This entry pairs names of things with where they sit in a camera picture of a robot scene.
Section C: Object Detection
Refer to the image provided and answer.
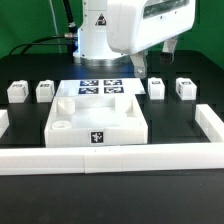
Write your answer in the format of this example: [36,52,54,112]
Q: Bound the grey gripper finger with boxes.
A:
[160,37,177,64]
[130,51,147,79]

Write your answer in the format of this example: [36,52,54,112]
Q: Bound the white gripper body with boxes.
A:
[106,0,196,55]

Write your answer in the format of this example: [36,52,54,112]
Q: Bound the white square table top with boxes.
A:
[44,94,148,148]

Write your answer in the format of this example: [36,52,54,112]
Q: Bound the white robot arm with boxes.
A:
[73,0,196,78]

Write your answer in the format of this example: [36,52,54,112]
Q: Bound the white sheet with tags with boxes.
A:
[56,78,145,96]

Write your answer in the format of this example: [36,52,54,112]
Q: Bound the white U-shaped fence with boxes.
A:
[0,103,224,176]

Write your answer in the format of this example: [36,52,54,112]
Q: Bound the black cables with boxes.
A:
[8,0,79,56]

